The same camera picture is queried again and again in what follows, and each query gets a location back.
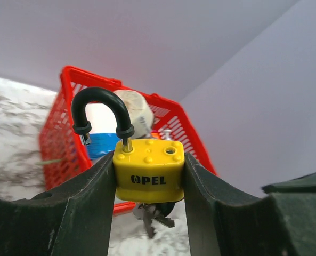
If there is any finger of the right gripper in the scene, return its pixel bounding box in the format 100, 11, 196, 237
262, 172, 316, 194

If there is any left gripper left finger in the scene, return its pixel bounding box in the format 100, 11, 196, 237
0, 153, 116, 255

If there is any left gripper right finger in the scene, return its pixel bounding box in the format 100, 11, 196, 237
183, 154, 316, 255

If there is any yellow black padlock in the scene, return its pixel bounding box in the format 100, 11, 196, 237
71, 87, 185, 204

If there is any key bunch on padlock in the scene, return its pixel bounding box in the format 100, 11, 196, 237
132, 202, 175, 239

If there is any red plastic basket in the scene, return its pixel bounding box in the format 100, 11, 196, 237
39, 67, 214, 213

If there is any white blue paper roll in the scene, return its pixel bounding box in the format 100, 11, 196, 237
86, 103, 120, 161

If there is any cream pump bottle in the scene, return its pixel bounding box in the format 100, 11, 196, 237
161, 129, 172, 140

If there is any beige wrapped paper roll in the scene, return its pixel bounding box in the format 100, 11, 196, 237
114, 90, 154, 139

